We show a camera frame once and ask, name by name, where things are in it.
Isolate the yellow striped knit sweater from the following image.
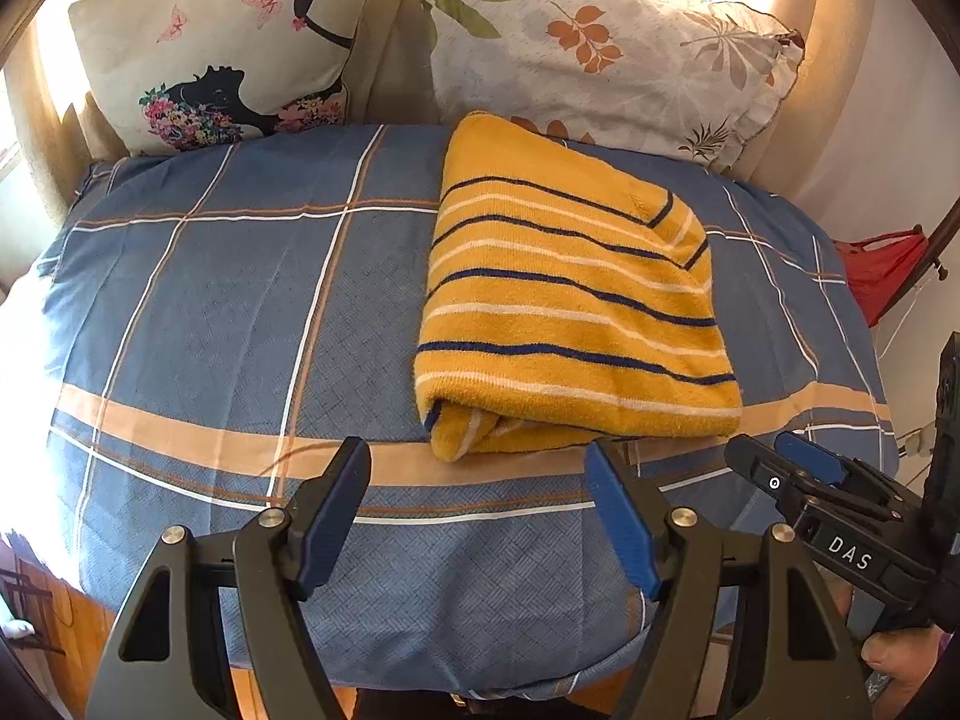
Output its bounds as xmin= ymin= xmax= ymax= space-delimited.
xmin=413 ymin=112 xmax=742 ymax=461

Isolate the person's right hand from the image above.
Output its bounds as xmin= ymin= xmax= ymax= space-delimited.
xmin=861 ymin=626 xmax=944 ymax=720

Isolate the red bag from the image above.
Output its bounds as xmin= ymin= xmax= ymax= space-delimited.
xmin=833 ymin=224 xmax=929 ymax=327

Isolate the blue plaid bed sheet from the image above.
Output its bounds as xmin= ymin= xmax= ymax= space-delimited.
xmin=32 ymin=122 xmax=902 ymax=703

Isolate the leaf print pillow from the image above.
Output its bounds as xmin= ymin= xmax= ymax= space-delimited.
xmin=416 ymin=0 xmax=805 ymax=172

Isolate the cushion with woman silhouette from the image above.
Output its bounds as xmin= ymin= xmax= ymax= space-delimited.
xmin=68 ymin=0 xmax=400 ymax=154

